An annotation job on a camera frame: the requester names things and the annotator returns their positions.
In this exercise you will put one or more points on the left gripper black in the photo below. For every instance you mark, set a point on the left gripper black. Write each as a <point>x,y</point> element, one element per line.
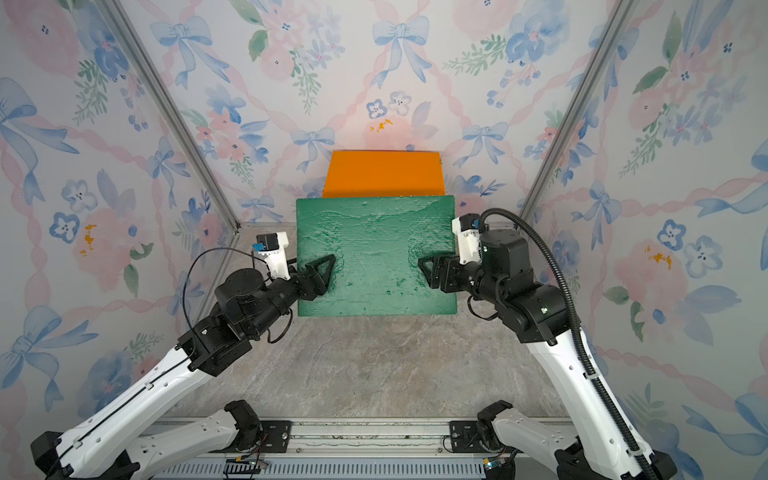
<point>320,288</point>

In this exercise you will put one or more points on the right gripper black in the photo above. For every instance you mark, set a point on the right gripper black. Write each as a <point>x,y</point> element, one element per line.
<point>449,263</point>

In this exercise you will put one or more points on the green shoebox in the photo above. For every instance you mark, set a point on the green shoebox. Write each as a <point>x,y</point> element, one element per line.
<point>377,243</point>

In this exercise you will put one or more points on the orange shoebox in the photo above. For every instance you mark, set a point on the orange shoebox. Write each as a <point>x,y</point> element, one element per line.
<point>377,173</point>

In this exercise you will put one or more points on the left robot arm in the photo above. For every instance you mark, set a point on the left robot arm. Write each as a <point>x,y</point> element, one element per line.
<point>113,443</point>

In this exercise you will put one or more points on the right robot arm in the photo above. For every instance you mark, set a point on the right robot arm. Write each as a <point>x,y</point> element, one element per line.
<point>604,445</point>

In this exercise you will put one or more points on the right connector board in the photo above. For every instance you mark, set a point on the right connector board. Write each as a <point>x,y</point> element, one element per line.
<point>503,468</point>

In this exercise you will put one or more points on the connector board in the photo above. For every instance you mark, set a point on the connector board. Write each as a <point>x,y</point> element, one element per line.
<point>243,469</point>
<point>503,468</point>

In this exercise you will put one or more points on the left connector board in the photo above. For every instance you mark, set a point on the left connector board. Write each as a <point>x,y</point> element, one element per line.
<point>243,469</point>

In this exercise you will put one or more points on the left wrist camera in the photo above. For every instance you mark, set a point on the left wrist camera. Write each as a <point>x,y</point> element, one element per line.
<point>271,249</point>

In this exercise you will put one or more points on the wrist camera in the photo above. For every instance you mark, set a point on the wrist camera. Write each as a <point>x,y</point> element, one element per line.
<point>466,231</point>
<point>271,249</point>

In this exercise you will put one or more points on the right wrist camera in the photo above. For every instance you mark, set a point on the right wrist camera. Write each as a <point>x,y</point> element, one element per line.
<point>466,231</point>

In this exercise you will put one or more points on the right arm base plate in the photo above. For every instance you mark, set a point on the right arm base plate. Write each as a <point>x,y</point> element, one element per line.
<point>464,437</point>

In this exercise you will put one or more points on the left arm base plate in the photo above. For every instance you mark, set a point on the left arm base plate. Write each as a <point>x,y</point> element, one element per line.
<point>272,436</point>

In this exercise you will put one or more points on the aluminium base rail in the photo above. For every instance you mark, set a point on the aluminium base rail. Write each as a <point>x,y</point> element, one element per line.
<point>361,449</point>

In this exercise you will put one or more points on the right corner aluminium post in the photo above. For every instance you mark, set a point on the right corner aluminium post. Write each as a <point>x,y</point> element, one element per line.
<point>614,29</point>

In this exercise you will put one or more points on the corner aluminium post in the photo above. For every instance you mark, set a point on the corner aluminium post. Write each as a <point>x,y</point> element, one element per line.
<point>117,18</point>
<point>614,29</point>

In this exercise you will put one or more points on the left corner aluminium post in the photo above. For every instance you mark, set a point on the left corner aluminium post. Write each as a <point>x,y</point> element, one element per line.
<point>117,18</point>

